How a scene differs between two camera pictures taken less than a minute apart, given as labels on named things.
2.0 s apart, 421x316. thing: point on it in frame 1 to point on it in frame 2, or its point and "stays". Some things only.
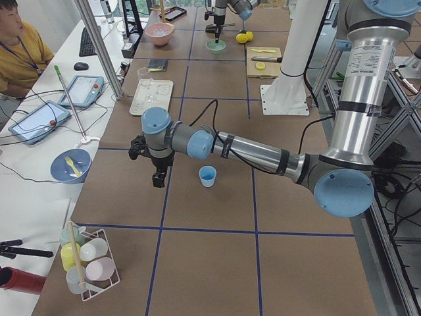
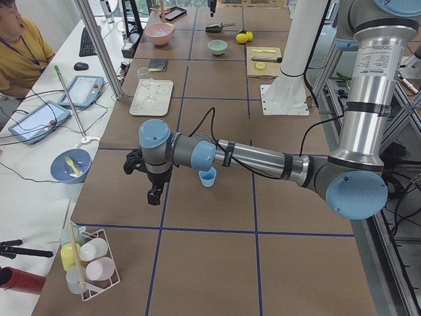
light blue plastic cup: x=207 y=174 stays
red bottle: x=20 y=281 stays
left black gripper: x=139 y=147 to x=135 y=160
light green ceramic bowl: x=216 y=48 stays
